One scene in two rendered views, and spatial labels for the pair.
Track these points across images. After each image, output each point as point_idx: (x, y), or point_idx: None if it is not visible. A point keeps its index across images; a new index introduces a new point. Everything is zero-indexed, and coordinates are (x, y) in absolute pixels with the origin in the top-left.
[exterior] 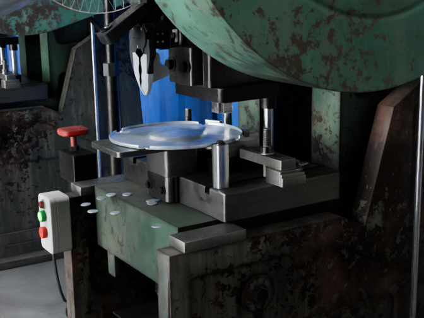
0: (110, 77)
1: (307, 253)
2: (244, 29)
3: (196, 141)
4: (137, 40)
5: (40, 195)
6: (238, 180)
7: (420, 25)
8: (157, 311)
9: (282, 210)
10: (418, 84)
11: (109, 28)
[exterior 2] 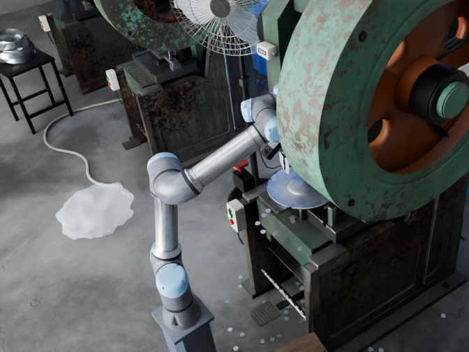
0: (243, 86)
1: (376, 245)
2: (358, 214)
3: (316, 194)
4: (282, 149)
5: (228, 204)
6: (340, 213)
7: (450, 167)
8: None
9: (363, 228)
10: None
11: (268, 151)
